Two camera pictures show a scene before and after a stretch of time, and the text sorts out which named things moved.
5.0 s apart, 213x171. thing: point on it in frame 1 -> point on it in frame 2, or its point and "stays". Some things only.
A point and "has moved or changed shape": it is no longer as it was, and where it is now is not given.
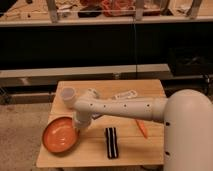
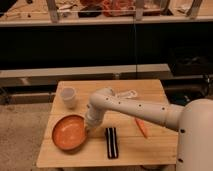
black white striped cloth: [112, 143] stays
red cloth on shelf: [112, 8] stays
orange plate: [60, 134] has moved or changed shape
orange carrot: [143, 128] stays
